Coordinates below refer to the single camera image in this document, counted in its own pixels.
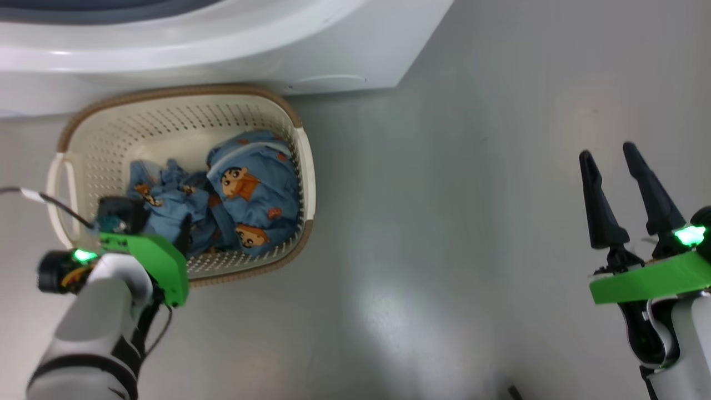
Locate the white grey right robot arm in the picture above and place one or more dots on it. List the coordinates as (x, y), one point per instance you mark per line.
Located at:
(694, 344)

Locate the white front-load washing machine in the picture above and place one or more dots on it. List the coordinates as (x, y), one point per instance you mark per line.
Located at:
(333, 44)

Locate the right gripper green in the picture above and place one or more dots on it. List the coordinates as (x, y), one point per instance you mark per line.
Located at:
(650, 280)

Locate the blue cartoon print garment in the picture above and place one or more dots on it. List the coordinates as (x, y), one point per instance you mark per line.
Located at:
(166, 205)
(261, 189)

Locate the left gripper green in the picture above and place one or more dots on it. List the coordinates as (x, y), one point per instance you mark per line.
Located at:
(161, 261)

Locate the cream perforated laundry basket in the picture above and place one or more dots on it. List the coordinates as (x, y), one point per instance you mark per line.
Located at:
(166, 119)

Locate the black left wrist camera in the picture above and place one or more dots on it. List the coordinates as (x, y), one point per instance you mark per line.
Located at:
(50, 272)

